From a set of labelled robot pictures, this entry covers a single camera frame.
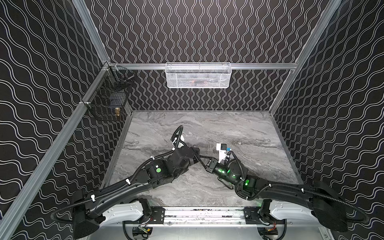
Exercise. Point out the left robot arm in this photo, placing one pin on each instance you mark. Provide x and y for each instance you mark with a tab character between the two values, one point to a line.
86	213

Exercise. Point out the black wire wall basket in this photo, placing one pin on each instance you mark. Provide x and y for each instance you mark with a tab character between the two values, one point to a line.
112	91

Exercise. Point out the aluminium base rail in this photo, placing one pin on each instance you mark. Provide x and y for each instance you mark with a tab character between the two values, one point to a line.
134	214

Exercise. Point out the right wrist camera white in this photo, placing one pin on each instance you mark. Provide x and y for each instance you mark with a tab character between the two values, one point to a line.
223	150

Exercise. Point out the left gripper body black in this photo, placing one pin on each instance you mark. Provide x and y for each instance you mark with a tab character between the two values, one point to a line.
194	154

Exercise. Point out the items in white basket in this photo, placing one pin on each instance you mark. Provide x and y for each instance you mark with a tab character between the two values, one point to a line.
198	83

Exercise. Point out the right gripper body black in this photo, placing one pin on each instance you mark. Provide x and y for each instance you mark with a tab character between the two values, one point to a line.
211	165

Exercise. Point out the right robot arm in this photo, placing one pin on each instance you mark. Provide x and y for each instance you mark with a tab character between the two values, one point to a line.
282	201

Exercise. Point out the brass padlock in basket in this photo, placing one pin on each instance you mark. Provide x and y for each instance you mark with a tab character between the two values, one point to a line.
118	112

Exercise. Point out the white mesh wall basket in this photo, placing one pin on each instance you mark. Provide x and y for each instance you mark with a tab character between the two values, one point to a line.
176	71

